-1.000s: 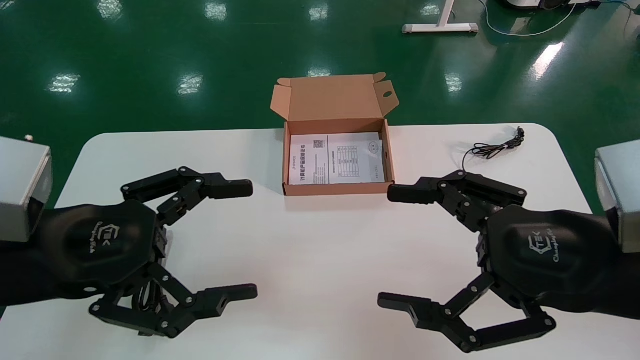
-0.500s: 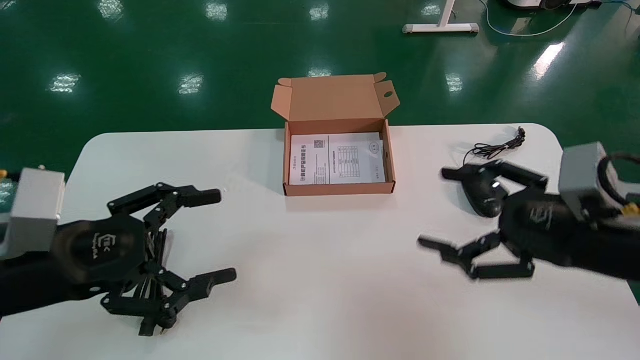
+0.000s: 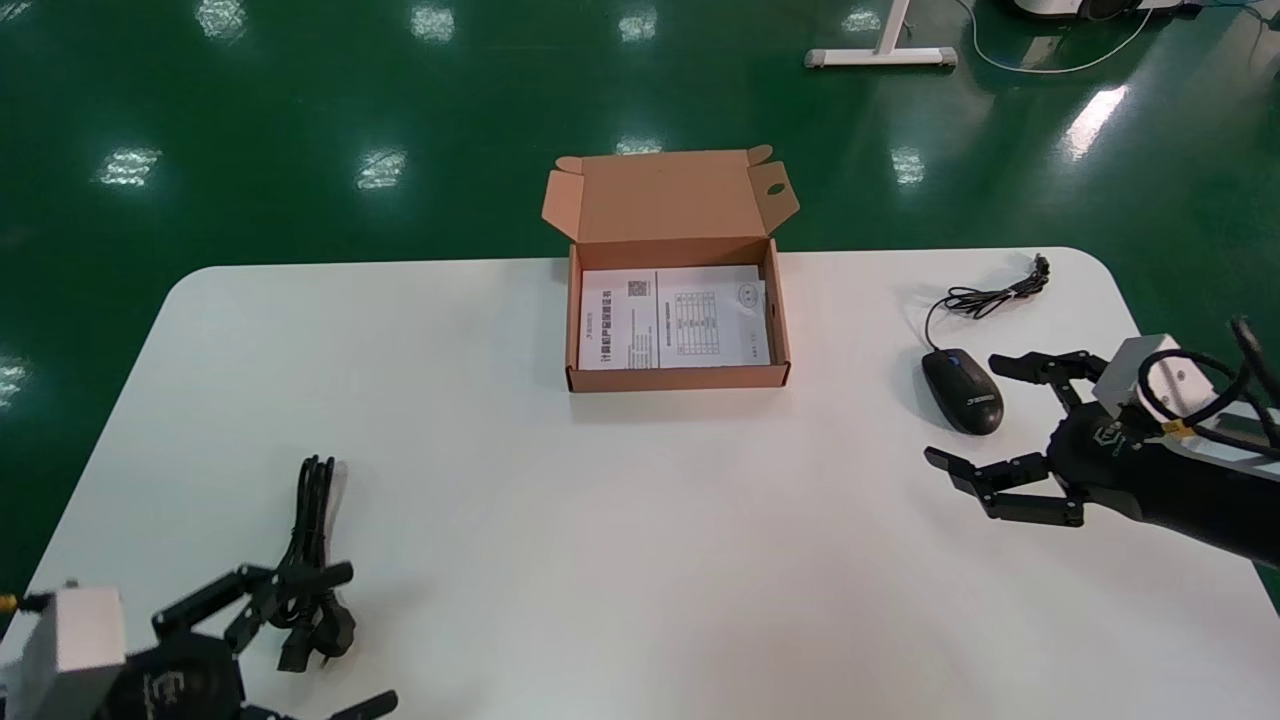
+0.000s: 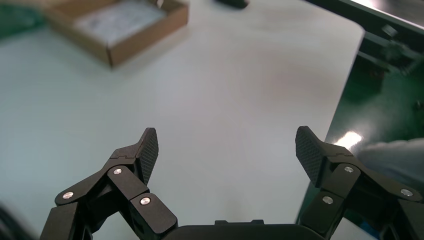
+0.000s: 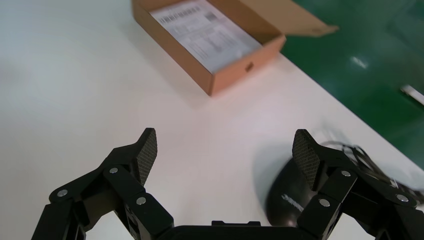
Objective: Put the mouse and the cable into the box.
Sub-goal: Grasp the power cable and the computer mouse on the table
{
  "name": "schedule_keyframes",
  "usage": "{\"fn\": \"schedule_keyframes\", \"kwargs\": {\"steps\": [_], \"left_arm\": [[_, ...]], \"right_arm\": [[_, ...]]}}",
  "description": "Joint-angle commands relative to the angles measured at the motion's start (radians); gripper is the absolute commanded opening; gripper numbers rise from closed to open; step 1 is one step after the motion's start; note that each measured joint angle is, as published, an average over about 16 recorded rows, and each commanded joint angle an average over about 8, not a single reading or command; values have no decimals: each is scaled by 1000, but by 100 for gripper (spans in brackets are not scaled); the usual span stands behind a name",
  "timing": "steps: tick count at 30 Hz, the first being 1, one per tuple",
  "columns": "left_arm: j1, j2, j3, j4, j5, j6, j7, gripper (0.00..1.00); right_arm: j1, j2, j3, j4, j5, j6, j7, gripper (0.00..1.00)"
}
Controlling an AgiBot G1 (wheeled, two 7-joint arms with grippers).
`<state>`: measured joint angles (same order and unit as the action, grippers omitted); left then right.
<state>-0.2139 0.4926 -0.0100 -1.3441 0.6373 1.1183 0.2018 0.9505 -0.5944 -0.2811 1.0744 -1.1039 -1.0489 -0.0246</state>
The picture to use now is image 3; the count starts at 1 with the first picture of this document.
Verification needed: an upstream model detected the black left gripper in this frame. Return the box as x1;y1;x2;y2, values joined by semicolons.
95;562;399;720

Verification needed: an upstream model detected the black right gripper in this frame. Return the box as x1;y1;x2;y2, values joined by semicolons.
924;350;1280;568

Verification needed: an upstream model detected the black wired computer mouse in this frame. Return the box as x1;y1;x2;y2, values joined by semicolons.
921;254;1051;436

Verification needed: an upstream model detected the black power cable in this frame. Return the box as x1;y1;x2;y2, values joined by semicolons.
275;455;358;674

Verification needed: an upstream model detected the brown cardboard storage box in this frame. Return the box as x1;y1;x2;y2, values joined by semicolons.
541;146;801;394

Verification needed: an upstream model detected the white table leg base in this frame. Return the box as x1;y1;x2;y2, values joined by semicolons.
805;0;958;69

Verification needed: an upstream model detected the white printed manual sheet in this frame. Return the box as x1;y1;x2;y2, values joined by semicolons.
578;264;772;372

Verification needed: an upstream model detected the white machine base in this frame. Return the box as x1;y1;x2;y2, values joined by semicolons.
1005;0;1206;23

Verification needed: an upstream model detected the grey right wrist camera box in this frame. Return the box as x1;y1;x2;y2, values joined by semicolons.
1092;335;1246;431

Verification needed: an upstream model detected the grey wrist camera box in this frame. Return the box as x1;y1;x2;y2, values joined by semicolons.
0;585;128;720
1092;335;1246;431

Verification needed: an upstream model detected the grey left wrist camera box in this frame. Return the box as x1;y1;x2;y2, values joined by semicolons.
0;585;128;720

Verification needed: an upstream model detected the white floor cable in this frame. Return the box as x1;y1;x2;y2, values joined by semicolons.
955;0;1156;75

